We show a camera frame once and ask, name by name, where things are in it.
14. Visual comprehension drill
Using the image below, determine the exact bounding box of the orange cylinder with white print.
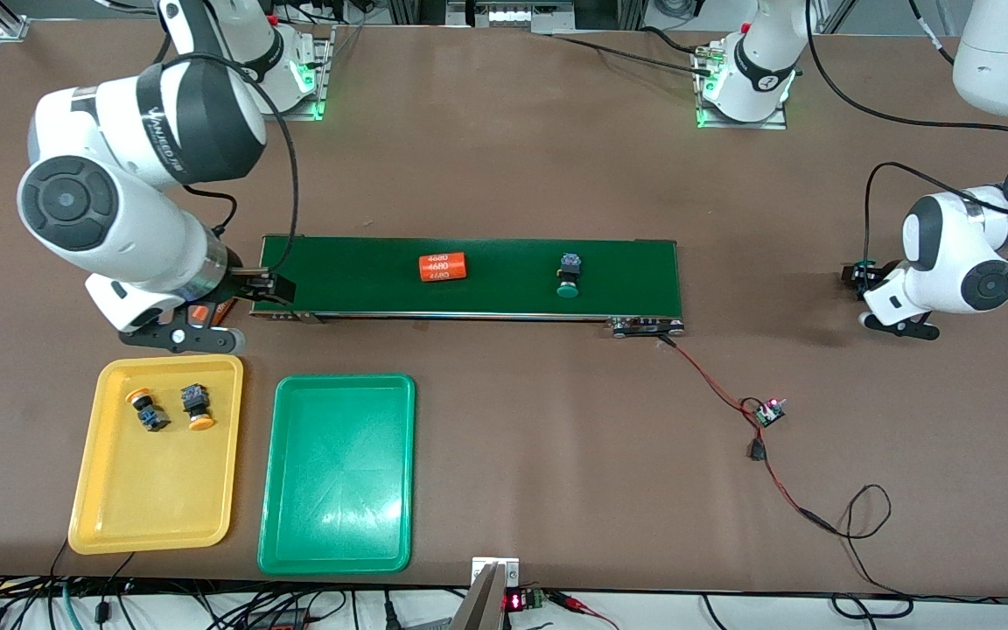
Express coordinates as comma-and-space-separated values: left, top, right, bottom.
189, 297, 239, 326
418, 252, 468, 283

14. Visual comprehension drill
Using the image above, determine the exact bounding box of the yellow push button switch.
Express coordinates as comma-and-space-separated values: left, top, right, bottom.
125, 388, 171, 433
180, 383, 216, 431

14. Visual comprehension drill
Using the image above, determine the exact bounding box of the green plastic tray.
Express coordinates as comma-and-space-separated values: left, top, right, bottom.
256, 374, 417, 576

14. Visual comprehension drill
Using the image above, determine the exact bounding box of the green conveyor belt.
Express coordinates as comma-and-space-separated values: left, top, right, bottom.
250, 234, 685, 338

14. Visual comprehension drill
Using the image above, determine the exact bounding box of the yellow plastic tray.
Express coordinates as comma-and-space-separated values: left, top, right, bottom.
67, 353, 244, 556

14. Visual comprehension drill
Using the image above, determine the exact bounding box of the red clip lead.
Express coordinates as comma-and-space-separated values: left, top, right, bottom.
546, 590, 620, 630

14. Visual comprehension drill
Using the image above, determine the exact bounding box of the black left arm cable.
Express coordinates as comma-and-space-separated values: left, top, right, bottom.
806, 0, 1008, 268

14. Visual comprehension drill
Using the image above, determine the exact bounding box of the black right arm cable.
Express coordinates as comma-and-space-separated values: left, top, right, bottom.
154, 52, 301, 268

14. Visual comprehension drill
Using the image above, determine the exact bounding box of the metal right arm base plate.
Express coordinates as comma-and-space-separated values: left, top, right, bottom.
233, 26, 334, 122

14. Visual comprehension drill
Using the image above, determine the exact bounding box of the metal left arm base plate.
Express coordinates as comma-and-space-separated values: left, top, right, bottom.
695, 44, 789, 130

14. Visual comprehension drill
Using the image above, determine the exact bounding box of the red and black power wire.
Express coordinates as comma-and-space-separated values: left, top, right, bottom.
657, 335, 914, 619

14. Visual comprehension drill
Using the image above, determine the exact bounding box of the black cable to arm base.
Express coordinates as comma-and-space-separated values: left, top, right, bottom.
548, 33, 719, 75
640, 24, 711, 58

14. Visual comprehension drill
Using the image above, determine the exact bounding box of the silver metal rack frame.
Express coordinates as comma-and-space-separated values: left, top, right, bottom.
386, 0, 649, 36

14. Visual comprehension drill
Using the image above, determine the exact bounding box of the black cable with inline block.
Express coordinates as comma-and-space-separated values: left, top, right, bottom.
94, 551, 137, 624

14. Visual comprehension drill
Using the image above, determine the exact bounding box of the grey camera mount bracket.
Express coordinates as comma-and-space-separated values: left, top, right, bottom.
450, 556, 521, 630

